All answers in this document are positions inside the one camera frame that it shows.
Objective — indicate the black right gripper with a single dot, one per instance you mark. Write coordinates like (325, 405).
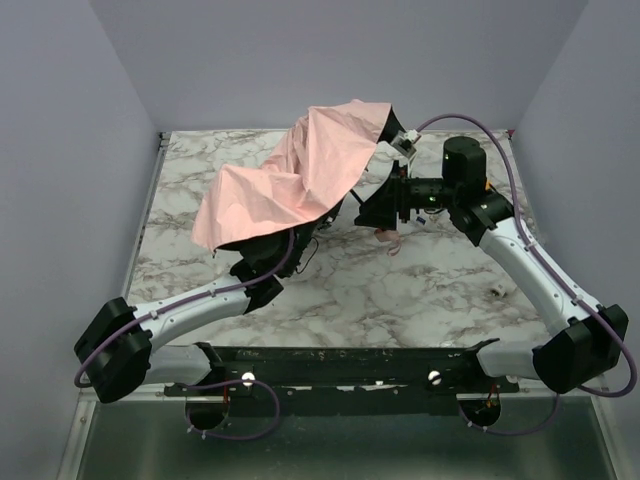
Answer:
(397, 195)

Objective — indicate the pink folding umbrella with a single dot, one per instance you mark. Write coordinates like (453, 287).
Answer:
(315, 164)

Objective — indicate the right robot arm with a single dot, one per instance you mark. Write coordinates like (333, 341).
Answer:
(585, 336)

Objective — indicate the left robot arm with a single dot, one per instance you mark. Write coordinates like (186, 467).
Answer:
(125, 347)

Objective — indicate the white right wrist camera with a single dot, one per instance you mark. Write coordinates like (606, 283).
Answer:
(405, 143)

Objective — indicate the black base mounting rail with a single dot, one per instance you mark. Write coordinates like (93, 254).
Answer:
(314, 381)

